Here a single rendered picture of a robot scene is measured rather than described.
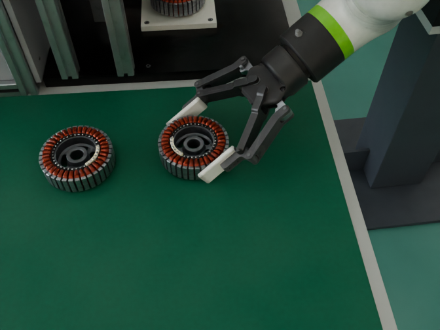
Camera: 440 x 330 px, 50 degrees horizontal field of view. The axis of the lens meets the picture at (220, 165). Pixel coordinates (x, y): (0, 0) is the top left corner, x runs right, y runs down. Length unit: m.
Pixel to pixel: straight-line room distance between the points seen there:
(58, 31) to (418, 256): 1.24
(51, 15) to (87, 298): 0.45
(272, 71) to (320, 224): 0.24
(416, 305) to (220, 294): 0.99
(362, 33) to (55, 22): 0.48
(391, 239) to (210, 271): 1.05
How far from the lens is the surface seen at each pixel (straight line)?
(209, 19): 0.99
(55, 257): 0.71
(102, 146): 0.76
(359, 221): 0.74
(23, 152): 0.84
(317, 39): 0.72
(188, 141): 0.76
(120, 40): 0.86
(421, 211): 1.72
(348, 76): 2.11
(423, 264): 1.63
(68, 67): 0.91
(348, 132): 1.86
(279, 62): 0.72
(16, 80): 0.92
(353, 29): 0.73
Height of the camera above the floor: 1.35
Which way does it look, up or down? 52 degrees down
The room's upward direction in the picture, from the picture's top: straight up
